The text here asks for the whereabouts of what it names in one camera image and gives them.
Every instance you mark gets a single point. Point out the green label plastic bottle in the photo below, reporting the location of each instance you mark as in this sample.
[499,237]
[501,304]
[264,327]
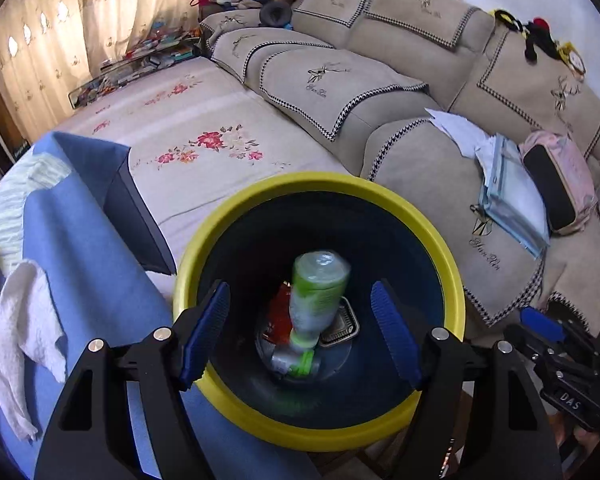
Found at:
[318,282]

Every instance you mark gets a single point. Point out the red snack wrapper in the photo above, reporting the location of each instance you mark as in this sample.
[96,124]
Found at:
[277,325]

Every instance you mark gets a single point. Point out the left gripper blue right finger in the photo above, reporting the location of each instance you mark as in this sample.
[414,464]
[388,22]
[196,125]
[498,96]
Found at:
[400,341]

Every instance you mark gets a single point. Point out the floral cream floor mat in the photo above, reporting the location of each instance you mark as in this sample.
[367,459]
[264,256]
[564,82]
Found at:
[196,136]

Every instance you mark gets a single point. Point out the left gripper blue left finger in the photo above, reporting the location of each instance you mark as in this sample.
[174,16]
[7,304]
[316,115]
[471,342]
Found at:
[200,329]

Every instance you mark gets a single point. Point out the blue tablecloth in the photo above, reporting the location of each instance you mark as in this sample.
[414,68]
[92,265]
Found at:
[93,236]

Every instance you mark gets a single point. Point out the clear blue document folder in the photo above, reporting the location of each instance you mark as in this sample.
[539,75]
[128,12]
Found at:
[509,196]

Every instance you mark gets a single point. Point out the pink pencil pouch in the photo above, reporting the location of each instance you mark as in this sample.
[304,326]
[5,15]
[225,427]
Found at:
[561,175]

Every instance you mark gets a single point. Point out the white crumpled tissue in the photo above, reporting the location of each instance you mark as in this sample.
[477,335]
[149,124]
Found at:
[29,329]

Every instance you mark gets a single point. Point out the beige sectional sofa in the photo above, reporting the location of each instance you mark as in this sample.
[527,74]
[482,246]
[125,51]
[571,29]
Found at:
[372,81]

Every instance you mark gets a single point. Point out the white paper sheets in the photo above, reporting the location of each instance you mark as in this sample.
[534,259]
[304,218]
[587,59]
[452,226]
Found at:
[471,140]

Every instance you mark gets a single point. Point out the beige embroidered curtain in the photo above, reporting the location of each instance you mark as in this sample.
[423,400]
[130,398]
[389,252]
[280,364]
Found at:
[50,47]

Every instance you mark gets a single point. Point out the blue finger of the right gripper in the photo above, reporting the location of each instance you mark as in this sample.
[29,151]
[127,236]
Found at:
[542,325]

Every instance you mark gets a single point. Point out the yellow rimmed blue trash bin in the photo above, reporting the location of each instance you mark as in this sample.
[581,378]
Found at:
[251,241]

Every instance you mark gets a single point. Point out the low glass shelf with books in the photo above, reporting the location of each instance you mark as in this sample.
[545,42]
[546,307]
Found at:
[162,48]

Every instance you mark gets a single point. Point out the black yellow plush toy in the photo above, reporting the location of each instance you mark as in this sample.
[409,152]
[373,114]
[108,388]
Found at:
[536,35]

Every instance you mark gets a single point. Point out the black square tray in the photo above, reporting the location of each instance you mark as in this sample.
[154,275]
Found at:
[344,327]

